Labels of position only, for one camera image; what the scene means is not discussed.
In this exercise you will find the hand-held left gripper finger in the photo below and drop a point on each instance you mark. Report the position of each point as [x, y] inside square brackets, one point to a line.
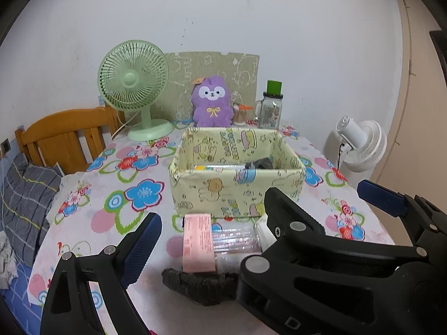
[139, 244]

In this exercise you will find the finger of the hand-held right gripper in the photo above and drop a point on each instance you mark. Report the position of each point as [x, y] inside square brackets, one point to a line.
[380, 197]
[286, 216]

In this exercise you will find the white tissue pack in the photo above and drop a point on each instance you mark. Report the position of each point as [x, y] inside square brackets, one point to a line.
[262, 232]

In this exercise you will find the clear plastic packet red stripes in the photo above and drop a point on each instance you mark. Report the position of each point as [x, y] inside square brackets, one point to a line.
[234, 242]

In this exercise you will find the pink packet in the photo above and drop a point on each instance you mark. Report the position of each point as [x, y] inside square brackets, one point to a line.
[198, 244]

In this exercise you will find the cartoon printed fabric storage box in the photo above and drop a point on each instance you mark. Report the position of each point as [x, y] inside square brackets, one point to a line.
[209, 188]

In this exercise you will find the white standing fan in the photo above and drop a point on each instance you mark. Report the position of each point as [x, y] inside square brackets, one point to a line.
[366, 146]

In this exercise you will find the dark cloth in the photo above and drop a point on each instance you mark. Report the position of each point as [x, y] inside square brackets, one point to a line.
[260, 163]

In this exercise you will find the floral tablecloth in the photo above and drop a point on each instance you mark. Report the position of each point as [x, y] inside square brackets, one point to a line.
[139, 167]

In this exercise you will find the beige door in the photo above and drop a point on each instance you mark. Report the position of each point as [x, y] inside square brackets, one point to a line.
[419, 129]

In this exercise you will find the yellow packet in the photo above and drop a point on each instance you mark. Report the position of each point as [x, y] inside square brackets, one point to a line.
[206, 167]

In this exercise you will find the glass jar mug green lid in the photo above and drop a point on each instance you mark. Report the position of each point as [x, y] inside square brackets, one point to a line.
[269, 113]

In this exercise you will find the cotton swab jar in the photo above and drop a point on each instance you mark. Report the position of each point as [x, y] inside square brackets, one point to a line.
[240, 115]

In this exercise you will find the grey plaid pillow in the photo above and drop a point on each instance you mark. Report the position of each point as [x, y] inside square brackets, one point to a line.
[28, 202]

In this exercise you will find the purple plush toy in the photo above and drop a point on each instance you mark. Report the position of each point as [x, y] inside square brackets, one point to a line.
[212, 108]

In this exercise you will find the blue bed sheet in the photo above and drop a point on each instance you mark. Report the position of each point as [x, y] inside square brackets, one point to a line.
[17, 296]

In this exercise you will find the white crumpled cloth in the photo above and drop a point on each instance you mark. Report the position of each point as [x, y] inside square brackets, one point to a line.
[7, 258]

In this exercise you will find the wooden bed headboard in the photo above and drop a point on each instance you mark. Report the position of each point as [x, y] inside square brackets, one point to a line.
[59, 129]

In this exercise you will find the olive cartoon printed board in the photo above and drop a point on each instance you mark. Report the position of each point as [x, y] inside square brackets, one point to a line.
[216, 66]

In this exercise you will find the green desk fan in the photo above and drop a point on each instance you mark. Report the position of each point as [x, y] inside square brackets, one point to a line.
[129, 76]

